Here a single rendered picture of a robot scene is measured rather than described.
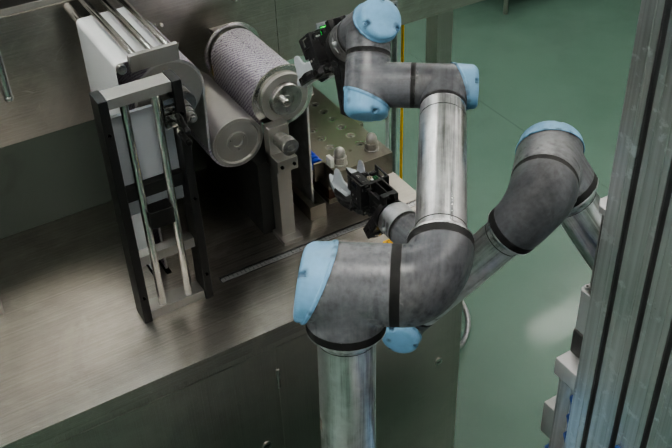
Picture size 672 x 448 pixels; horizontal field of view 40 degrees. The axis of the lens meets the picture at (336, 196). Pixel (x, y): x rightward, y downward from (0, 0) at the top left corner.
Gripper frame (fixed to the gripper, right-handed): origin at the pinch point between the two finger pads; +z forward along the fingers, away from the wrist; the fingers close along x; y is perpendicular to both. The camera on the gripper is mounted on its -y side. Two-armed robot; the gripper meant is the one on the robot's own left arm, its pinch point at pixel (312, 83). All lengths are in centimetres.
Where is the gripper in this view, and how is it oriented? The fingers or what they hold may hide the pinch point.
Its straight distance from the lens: 183.7
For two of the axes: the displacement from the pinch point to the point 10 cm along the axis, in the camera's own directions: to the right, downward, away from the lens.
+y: -3.5, -9.4, 0.0
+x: -8.6, 3.3, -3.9
